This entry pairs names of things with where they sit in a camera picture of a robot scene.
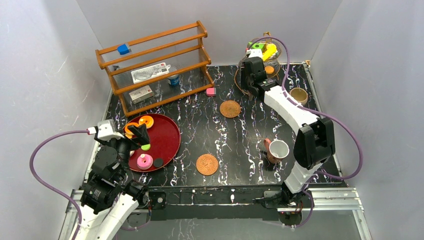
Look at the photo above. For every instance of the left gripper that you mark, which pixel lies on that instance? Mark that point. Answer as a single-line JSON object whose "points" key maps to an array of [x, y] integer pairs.
{"points": [[133, 141]]}

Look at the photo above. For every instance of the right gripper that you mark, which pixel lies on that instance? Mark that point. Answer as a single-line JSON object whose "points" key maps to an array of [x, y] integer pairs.
{"points": [[243, 85]]}

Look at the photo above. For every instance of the dark red round tray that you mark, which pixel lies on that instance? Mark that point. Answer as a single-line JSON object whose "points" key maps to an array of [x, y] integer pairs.
{"points": [[165, 141]]}

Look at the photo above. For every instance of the round biscuit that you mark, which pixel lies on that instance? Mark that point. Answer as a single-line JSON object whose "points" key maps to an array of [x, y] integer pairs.
{"points": [[269, 70]]}

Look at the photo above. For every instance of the black sandwich cookie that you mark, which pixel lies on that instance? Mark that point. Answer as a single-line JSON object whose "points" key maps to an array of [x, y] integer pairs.
{"points": [[158, 162]]}

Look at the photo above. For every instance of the green cake wedge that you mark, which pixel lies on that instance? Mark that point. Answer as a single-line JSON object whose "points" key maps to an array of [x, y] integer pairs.
{"points": [[260, 45]]}

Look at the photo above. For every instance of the yellow cake slice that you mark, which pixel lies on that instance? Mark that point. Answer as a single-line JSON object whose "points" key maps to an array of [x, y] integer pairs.
{"points": [[270, 50]]}

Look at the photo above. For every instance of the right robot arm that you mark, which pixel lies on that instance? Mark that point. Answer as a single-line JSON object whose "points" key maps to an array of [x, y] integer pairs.
{"points": [[315, 138]]}

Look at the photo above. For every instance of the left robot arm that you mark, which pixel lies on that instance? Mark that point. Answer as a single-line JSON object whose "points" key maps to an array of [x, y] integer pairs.
{"points": [[108, 198]]}

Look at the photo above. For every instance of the orange donut left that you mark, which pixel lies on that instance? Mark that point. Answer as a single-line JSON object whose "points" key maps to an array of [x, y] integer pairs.
{"points": [[131, 126]]}

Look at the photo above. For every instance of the orange donut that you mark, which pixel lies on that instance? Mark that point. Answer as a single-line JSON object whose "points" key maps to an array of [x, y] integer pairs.
{"points": [[131, 126], [146, 120]]}

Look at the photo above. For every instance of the orange donut right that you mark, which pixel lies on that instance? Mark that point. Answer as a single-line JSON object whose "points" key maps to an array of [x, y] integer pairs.
{"points": [[146, 120]]}

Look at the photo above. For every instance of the green macaron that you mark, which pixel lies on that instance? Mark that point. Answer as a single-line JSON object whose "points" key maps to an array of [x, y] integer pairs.
{"points": [[145, 147]]}

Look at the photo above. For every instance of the far woven coaster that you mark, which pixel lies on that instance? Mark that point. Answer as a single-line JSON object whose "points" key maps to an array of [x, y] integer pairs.
{"points": [[230, 109]]}

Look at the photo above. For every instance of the woven coaster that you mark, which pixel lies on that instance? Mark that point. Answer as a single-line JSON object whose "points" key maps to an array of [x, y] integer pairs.
{"points": [[230, 109], [207, 164]]}

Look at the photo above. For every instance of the pink donut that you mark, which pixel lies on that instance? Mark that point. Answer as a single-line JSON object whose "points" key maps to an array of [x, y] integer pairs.
{"points": [[144, 161]]}

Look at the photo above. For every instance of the pink eraser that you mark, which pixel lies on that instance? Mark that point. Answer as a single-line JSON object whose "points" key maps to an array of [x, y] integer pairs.
{"points": [[211, 91]]}

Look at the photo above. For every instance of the small white box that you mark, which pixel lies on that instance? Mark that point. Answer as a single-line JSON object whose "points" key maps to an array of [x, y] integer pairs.
{"points": [[141, 94]]}

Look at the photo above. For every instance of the glass three-tier dessert stand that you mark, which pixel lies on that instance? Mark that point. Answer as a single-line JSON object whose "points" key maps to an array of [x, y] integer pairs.
{"points": [[272, 79]]}

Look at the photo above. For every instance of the beige mug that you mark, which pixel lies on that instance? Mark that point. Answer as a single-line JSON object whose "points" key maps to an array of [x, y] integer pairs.
{"points": [[300, 95]]}

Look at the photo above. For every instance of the wooden three-tier shelf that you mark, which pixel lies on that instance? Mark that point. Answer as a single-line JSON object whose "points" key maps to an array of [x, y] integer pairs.
{"points": [[181, 47]]}

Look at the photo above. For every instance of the blue jar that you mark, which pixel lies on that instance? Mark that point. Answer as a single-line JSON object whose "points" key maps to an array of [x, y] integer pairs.
{"points": [[174, 80]]}

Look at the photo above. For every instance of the white flat package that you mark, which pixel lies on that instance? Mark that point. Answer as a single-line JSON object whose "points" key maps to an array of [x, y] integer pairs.
{"points": [[150, 72]]}

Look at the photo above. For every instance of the pink white mug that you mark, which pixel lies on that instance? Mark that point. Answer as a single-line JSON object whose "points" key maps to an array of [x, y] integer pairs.
{"points": [[276, 150]]}

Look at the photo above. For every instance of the near woven coaster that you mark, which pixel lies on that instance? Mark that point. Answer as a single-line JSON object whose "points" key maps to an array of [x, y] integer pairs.
{"points": [[207, 164]]}

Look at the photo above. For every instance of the blue block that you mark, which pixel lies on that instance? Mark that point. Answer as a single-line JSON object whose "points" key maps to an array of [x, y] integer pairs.
{"points": [[123, 49]]}

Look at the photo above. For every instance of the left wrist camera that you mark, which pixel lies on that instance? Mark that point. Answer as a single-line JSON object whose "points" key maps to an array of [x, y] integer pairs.
{"points": [[105, 130]]}

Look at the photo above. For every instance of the black base frame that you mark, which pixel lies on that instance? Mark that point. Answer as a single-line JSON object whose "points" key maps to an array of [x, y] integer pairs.
{"points": [[211, 202]]}

